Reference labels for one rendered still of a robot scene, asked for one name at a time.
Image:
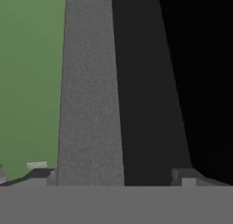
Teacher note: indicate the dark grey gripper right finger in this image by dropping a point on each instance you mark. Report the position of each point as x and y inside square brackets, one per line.
[185, 177]

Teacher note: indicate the small grey object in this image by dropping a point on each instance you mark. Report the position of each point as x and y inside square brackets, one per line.
[2, 174]

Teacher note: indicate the small beige block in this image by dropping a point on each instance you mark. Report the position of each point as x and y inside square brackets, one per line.
[37, 165]

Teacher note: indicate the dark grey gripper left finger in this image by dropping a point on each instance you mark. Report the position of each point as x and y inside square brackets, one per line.
[39, 176]

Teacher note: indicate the black microwave oven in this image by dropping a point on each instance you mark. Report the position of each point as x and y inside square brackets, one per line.
[206, 82]

